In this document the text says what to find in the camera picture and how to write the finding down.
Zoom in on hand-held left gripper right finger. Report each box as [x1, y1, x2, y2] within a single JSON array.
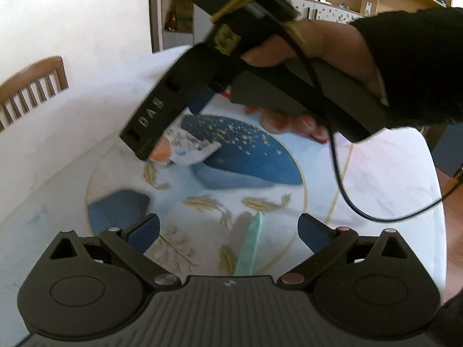
[[277, 214, 408, 291]]

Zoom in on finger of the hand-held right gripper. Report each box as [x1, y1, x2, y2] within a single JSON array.
[[120, 124, 160, 161]]

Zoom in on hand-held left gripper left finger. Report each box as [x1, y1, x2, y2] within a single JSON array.
[[49, 214, 181, 290]]

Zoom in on blue and white packet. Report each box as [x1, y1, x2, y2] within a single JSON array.
[[150, 122, 222, 167]]

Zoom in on teal stick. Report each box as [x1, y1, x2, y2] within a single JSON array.
[[233, 211, 263, 277]]

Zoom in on person's right forearm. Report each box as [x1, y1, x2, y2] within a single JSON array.
[[349, 7, 463, 128]]

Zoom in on white marble desktop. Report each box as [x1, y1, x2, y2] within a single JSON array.
[[0, 45, 446, 344]]

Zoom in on person's right hand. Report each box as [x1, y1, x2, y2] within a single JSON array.
[[242, 20, 390, 142]]

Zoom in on cardboard box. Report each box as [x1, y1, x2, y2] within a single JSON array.
[[177, 3, 193, 34]]

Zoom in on wooden slat-back chair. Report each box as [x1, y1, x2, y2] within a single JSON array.
[[0, 56, 69, 131]]

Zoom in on black cable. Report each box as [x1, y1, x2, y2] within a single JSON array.
[[282, 22, 463, 222]]

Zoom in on grey wooden wall cabinet unit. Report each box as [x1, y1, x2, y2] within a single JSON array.
[[159, 0, 463, 44]]

